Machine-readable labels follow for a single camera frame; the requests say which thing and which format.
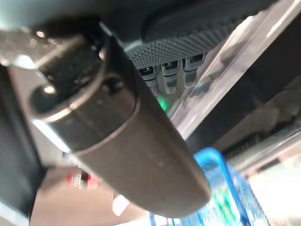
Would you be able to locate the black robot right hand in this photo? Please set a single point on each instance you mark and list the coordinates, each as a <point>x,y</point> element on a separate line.
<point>131,141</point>

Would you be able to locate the blue plastic shopping basket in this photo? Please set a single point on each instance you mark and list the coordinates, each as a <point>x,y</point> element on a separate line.
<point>211,160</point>

